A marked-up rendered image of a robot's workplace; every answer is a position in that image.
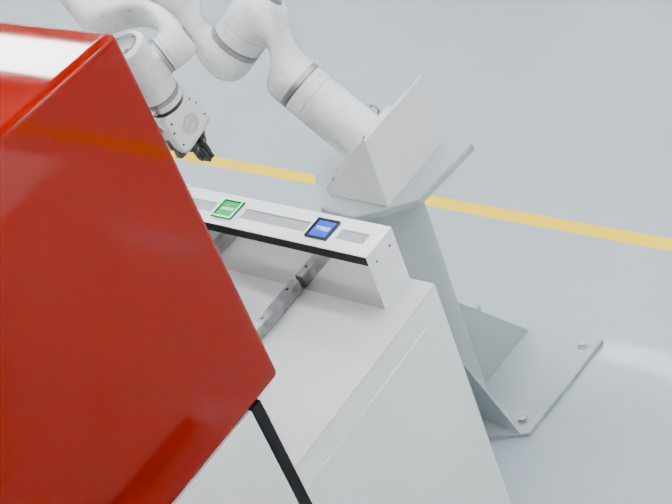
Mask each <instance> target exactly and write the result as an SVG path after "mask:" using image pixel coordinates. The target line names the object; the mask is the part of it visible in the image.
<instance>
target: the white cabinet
mask: <svg viewBox="0 0 672 504"><path fill-rule="evenodd" d="M296 469H297V471H298V473H299V475H300V477H301V479H302V481H303V482H304V484H305V486H306V488H307V490H308V492H309V494H310V496H311V498H312V500H313V503H314V504H511V502H510V499H509V496H508V493H507V490H506V487H505V485H504V482H503V479H502V476H501V473H500V470H499V467H498V464H497V462H496V459H495V456H494V453H493V450H492V447H491V444H490V442H489V439H488V436H487V433H486V430H485V427H484V424H483V421H482V419H481V416H480V413H479V410H478V407H477V404H476V401H475V398H474V396H473V393H472V390H471V387H470V384H469V381H468V378H467V376H466V373H465V370H464V367H463V364H462V361H461V358H460V355H459V353H458V350H457V347H456V344H455V341H454V338H453V335H452V332H451V330H450V327H449V324H448V321H447V318H446V315H445V312H444V310H443V307H442V304H441V301H440V298H439V295H438V292H437V289H436V287H435V286H434V287H433V289H432V290H431V291H430V293H429V294H428V295H427V297H426V298H425V299H424V301H423V302H422V303H421V305H420V306H419V307H418V309H417V310H416V311H415V312H414V314H413V315H412V316H411V318H410V319H409V320H408V322H407V323H406V324H405V326H404V327H403V328H402V330H401V331H400V332H399V334H398V335H397V336H396V338H395V339H394V340H393V341H392V343H391V344H390V345H389V347H388V348H387V349H386V351H385V352H384V353H383V355H382V356H381V357H380V359H379V360H378V361H377V363H376V364H375V365H374V367H373V368H372V369H371V370H370V372H369V373H368V374H367V376H366V377H365V378H364V380H363V381H362V382H361V384H360V385H359V386H358V388H357V389H356V390H355V392H354V393H353V394H352V395H351V397H350V398H349V399H348V401H347V402H346V403H345V405H344V406H343V407H342V409H341V410H340V411H339V413H338V414H337V415H336V417H335V418H334V419H333V421H332V422H331V423H330V424H329V426H328V427H327V428H326V430H325V431H324V432H323V434H322V435H321V436H320V438H319V439H318V440H317V442H316V443H315V444H314V446H313V447H312V448H311V450H310V451H309V452H308V453H307V455H306V456H305V457H304V459H303V460H302V461H301V463H300V464H299V465H298V467H297V468H296Z"/></svg>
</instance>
